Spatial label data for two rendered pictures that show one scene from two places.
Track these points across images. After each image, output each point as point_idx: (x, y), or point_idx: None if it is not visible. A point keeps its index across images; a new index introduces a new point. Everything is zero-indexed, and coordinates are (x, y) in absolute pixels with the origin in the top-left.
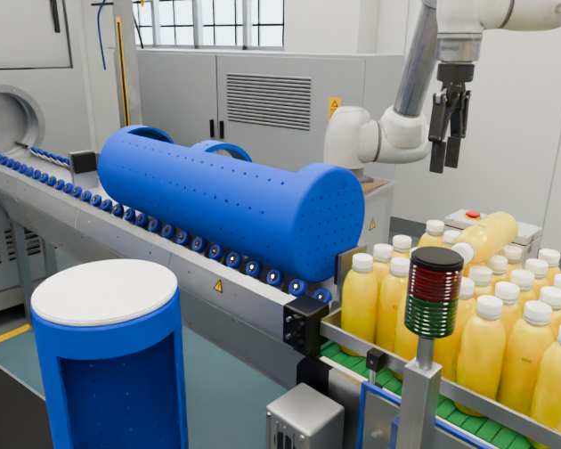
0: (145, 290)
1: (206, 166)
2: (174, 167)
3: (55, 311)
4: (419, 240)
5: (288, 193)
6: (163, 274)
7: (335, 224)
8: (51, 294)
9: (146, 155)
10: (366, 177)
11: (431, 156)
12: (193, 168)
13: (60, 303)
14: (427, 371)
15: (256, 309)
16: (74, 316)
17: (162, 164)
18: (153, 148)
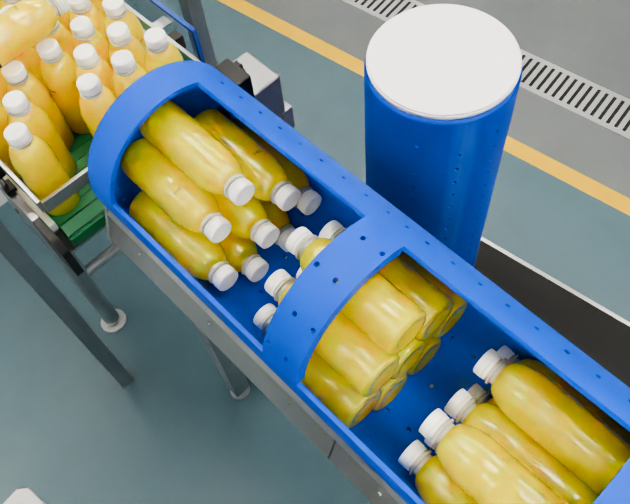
0: (396, 50)
1: (355, 184)
2: (431, 236)
3: (472, 14)
4: (43, 152)
5: (216, 72)
6: (386, 81)
7: None
8: (495, 39)
9: (520, 307)
10: None
11: None
12: (382, 200)
13: (475, 26)
14: None
15: None
16: (449, 8)
17: (463, 261)
18: (506, 307)
